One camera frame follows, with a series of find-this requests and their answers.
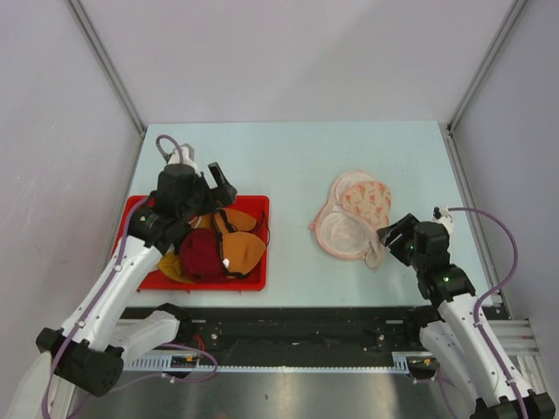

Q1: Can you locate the white slotted cable duct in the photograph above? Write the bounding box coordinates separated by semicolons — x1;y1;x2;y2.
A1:
124;351;410;374

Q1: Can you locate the red plastic bin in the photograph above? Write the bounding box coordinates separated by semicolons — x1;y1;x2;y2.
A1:
139;195;270;292

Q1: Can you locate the aluminium frame post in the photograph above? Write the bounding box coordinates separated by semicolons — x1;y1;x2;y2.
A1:
445;0;531;135
65;0;147;138

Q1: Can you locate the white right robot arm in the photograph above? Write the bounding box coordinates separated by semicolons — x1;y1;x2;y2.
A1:
377;209;556;418

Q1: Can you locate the left aluminium frame post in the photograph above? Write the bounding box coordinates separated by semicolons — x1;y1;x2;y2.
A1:
65;0;147;138

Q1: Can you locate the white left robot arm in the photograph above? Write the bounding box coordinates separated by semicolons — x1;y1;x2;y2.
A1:
36;162;237;397

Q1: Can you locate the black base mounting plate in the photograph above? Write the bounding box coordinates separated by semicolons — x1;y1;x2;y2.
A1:
187;306;440;353

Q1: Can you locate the orange bra with black trim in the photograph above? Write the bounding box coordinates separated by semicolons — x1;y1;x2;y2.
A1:
212;208;267;278

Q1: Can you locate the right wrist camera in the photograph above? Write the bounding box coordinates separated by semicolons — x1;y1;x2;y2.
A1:
432;206;454;235

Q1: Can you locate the dark red garment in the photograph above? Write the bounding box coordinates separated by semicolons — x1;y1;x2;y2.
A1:
179;229;228;284

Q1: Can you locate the yellow garment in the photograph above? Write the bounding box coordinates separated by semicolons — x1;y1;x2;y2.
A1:
157;252;190;284

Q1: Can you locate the right aluminium frame post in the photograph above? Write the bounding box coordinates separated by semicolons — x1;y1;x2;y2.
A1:
445;0;531;135

